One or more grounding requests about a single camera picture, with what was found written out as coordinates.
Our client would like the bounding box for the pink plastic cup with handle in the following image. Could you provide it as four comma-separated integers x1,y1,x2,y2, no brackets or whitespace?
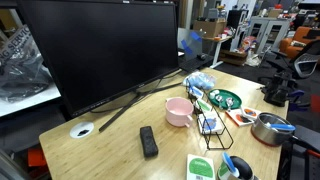
164,96,195,129

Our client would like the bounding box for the white card with blue patch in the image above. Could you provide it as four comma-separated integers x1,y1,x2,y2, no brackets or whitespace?
188,85,205,100

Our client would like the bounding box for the blue white plastic bag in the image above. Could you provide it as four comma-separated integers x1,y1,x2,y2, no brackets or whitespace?
182,70,217,92

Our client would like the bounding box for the white card with green patch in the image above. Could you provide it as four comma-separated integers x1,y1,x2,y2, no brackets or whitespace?
194,98,213,114

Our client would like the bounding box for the black monitor stand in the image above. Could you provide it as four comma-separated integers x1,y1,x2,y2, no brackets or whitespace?
98,81,184,133

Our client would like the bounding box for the black foam block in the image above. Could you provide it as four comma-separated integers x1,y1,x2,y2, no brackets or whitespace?
139,125,160,158

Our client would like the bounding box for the panel with blue tape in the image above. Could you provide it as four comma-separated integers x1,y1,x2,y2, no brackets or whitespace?
177,27,206,61

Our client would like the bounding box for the metal spoon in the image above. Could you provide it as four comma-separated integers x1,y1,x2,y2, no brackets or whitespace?
225,96,235,112
214,94,224,109

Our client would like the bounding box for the small book with blue oval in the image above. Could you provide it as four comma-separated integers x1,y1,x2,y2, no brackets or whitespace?
197,110,224,135

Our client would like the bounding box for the large black monitor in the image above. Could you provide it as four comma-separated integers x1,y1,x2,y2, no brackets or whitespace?
17,0,181,118

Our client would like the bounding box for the round green plate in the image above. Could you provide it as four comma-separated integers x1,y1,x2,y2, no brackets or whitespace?
207,88,243,111

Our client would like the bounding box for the white desk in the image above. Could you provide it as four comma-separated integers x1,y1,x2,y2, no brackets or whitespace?
203,34,234,69

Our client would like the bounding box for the cardboard box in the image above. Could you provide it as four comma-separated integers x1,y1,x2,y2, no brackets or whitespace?
193,19,228,39

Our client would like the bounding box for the white abc book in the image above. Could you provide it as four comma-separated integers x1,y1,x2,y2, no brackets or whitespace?
225,108,255,128

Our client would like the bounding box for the green and white container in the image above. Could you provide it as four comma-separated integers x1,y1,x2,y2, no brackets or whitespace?
185,153,217,180

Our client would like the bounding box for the white book with orange circle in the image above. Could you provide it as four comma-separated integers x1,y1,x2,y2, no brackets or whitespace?
240,105,263,121

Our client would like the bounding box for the blue plastic spoon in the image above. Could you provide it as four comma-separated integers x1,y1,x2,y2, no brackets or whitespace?
265,121,297,132
221,151,241,178

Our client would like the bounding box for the steel mug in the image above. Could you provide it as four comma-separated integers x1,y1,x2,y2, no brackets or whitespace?
216,155,258,180

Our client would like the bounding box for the white cabinet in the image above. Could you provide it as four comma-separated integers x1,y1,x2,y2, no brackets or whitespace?
248,16,291,54

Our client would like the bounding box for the orange box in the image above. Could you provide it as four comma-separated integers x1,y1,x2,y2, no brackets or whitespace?
27,146,48,168

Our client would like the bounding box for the black plastic bag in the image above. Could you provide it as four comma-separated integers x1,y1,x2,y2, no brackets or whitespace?
0,53,54,104

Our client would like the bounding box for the orange sofa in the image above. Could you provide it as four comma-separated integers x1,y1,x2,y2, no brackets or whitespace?
279,25,320,60

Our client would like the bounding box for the black office chair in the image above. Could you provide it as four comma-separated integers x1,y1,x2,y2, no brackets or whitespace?
266,39,320,81

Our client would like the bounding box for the printed service sign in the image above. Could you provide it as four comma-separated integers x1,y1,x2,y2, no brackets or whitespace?
0,24,38,63

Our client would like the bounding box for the black wire rack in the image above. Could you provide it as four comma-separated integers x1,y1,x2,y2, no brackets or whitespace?
185,79,235,151

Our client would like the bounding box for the white cable grommet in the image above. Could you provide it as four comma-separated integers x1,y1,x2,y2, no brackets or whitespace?
69,121,95,140

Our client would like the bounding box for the steel pot with black handle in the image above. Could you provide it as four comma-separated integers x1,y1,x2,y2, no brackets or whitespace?
250,112,320,154

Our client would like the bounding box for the black clamp mount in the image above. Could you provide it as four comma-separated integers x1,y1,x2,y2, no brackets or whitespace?
259,71,296,108

